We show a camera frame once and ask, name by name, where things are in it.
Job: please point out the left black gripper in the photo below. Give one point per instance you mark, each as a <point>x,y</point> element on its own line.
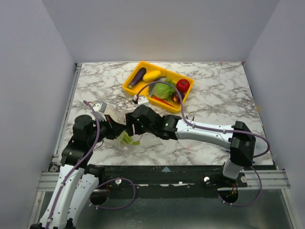
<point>115,129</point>

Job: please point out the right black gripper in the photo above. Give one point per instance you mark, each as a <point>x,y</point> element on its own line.
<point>130,123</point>

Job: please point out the green celery stalk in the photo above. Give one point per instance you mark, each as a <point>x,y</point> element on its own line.
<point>125,139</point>

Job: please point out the clear zip top bag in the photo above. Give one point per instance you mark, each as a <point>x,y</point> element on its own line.
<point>119,117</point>

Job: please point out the green cabbage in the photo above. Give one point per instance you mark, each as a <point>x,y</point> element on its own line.
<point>161,91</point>

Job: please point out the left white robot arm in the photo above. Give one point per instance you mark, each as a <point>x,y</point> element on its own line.
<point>74,162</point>

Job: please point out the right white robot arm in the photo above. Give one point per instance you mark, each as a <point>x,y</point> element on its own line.
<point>237,138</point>

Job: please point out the small clear plastic bag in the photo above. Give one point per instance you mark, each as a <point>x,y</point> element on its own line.
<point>227,150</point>

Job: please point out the orange carrot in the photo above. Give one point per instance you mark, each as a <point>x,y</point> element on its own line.
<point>162,101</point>

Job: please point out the yellow plastic tray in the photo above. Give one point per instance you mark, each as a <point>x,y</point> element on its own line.
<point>142,88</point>

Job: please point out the grey toy fish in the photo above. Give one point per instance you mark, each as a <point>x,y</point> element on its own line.
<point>152,86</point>

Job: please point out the purple eggplant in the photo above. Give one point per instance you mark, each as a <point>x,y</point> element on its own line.
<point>137,78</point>

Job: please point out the dark red apple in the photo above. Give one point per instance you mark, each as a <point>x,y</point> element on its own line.
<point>177,97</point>

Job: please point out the green grape bunch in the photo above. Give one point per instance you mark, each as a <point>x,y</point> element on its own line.
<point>171,85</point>

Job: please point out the yellow squash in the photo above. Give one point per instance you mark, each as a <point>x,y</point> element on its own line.
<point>151,76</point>

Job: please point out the red tomato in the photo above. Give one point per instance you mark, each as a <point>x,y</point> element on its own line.
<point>183,85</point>

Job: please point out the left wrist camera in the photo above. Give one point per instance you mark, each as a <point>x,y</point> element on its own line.
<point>100,109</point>

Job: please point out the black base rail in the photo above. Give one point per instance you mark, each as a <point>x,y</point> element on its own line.
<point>126,182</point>

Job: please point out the aluminium extrusion frame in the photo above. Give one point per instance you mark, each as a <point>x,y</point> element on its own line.
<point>220,96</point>

